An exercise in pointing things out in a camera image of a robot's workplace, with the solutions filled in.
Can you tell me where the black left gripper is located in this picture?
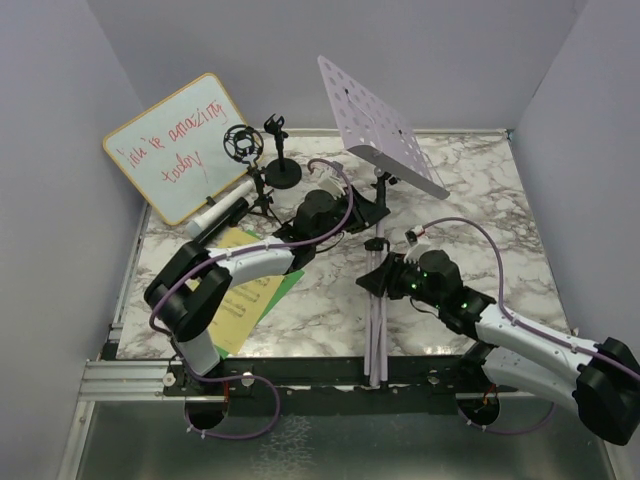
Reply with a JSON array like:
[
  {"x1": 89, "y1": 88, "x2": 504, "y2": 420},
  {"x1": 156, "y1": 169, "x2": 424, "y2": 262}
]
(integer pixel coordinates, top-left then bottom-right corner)
[{"x1": 313, "y1": 186, "x2": 391, "y2": 248}]

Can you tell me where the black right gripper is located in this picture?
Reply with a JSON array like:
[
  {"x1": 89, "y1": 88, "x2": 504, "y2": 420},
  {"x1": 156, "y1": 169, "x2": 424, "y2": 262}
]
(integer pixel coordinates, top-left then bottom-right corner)
[{"x1": 359, "y1": 249, "x2": 445, "y2": 309}]

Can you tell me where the lilac music stand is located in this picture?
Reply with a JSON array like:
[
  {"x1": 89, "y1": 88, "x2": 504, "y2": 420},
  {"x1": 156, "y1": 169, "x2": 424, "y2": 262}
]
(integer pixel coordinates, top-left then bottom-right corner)
[{"x1": 317, "y1": 55, "x2": 449, "y2": 388}]

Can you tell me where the green sheet music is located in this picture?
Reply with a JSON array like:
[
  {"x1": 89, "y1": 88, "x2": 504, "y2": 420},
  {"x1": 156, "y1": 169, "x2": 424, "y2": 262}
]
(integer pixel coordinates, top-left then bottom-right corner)
[{"x1": 214, "y1": 227, "x2": 306, "y2": 360}]

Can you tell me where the black round-base mic stand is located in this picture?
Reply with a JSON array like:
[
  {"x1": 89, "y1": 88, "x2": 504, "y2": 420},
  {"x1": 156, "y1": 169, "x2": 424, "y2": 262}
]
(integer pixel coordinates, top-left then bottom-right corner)
[{"x1": 264, "y1": 114, "x2": 302, "y2": 190}]

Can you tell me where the white handheld microphone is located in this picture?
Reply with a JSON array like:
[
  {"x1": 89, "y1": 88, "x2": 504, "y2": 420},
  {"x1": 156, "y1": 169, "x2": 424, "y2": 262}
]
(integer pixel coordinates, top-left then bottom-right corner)
[{"x1": 186, "y1": 180, "x2": 255, "y2": 239}]

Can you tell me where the yellow sheet music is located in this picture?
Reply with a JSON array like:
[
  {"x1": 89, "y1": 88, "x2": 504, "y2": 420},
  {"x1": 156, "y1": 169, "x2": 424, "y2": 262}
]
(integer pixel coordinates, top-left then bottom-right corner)
[{"x1": 207, "y1": 227, "x2": 286, "y2": 357}]

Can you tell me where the black tripod mic stand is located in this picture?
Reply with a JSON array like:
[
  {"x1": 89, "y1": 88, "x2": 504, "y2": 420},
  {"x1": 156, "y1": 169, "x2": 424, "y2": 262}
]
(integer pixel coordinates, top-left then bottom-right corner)
[{"x1": 223, "y1": 124, "x2": 282, "y2": 225}]

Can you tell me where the black condenser microphone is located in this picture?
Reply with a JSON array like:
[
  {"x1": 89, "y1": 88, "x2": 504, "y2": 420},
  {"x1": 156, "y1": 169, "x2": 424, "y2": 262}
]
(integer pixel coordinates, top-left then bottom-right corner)
[{"x1": 194, "y1": 198, "x2": 249, "y2": 246}]

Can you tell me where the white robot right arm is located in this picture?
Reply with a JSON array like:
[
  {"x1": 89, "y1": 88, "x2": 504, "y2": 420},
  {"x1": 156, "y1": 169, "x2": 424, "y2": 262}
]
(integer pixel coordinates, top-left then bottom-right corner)
[{"x1": 356, "y1": 247, "x2": 639, "y2": 446}]

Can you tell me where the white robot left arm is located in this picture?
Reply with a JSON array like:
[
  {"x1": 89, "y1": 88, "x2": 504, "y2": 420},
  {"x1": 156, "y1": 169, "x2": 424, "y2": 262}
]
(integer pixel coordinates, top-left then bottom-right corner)
[{"x1": 143, "y1": 189, "x2": 390, "y2": 395}]

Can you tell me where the yellow-framed whiteboard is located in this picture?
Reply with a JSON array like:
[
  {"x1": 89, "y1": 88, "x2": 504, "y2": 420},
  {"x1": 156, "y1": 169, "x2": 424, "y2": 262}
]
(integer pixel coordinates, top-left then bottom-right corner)
[{"x1": 102, "y1": 73, "x2": 246, "y2": 225}]

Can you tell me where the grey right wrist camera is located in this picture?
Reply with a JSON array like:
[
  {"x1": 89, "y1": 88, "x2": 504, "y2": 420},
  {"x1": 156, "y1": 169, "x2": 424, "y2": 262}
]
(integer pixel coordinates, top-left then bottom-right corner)
[{"x1": 404, "y1": 226, "x2": 430, "y2": 263}]

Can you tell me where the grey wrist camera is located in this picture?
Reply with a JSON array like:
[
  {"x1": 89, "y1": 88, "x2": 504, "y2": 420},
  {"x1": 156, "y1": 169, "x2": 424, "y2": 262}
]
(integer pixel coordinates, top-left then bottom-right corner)
[
  {"x1": 317, "y1": 162, "x2": 344, "y2": 198},
  {"x1": 404, "y1": 226, "x2": 430, "y2": 263}
]

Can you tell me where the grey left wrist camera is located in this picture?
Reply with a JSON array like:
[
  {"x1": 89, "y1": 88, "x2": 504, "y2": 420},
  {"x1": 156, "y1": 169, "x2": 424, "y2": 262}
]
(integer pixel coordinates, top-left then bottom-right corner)
[{"x1": 317, "y1": 162, "x2": 344, "y2": 198}]

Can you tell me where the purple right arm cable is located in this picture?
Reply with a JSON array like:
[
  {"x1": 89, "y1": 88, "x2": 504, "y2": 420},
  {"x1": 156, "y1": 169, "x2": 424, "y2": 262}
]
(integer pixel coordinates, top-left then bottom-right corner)
[{"x1": 422, "y1": 216, "x2": 640, "y2": 435}]

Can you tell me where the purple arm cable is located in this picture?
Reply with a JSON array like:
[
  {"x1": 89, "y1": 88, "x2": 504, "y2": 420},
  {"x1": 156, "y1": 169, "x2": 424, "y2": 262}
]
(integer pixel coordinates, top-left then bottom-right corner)
[
  {"x1": 149, "y1": 158, "x2": 356, "y2": 441},
  {"x1": 422, "y1": 216, "x2": 640, "y2": 435}
]

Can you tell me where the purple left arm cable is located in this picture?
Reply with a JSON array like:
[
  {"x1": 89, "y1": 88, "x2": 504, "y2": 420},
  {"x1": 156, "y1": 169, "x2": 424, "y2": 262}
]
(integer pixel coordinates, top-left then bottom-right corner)
[{"x1": 149, "y1": 158, "x2": 356, "y2": 441}]

